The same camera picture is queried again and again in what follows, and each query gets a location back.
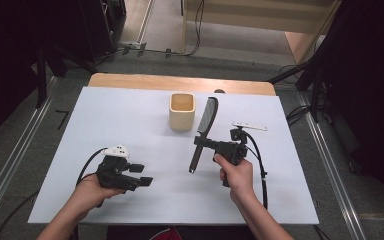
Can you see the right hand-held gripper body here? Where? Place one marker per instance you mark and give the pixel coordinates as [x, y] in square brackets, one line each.
[231, 150]

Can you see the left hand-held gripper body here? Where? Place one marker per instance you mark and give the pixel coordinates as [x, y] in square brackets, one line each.
[113, 173]

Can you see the dark brown comb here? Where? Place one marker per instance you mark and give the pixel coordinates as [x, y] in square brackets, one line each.
[208, 115]

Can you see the beige square cup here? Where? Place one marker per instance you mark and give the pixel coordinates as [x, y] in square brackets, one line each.
[181, 118]

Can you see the person's right hand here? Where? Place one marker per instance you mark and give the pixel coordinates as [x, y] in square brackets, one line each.
[240, 180]

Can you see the person's left hand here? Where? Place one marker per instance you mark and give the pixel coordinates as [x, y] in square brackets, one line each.
[88, 196]

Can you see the white board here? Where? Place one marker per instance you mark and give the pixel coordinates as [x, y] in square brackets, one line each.
[130, 110]

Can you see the person's dark clothing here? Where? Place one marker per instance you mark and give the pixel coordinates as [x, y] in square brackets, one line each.
[196, 233]

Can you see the wooden table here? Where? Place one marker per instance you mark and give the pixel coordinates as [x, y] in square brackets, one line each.
[166, 81]

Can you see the black stand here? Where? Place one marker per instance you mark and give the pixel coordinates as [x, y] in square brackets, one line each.
[41, 76]
[315, 86]

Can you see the black cabinet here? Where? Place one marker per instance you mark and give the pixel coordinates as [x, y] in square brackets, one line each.
[105, 30]

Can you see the aluminium floor rail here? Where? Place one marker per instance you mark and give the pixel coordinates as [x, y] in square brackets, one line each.
[16, 156]
[333, 173]

